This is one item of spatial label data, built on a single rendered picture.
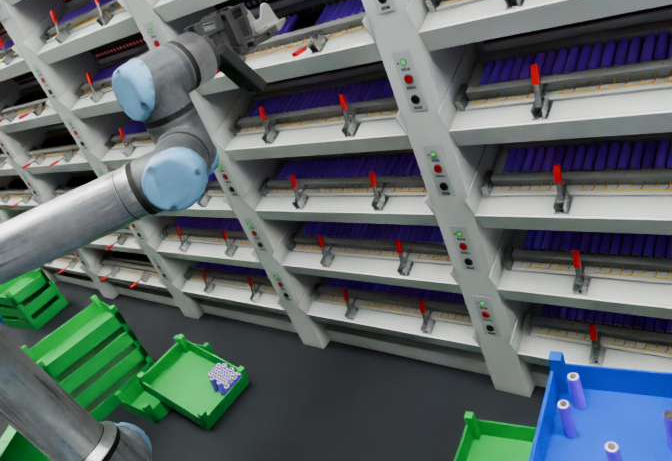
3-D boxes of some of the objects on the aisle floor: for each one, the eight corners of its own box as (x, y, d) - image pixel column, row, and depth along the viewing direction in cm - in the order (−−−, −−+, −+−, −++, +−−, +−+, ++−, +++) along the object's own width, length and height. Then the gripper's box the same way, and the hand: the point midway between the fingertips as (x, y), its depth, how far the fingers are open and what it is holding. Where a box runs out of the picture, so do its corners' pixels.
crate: (250, 382, 189) (245, 367, 184) (207, 431, 177) (201, 416, 172) (186, 347, 204) (180, 332, 200) (143, 390, 192) (135, 375, 187)
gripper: (206, 21, 97) (285, -18, 110) (170, 33, 104) (248, -5, 117) (228, 69, 101) (302, 25, 114) (192, 77, 108) (265, 35, 121)
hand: (276, 26), depth 116 cm, fingers open, 3 cm apart
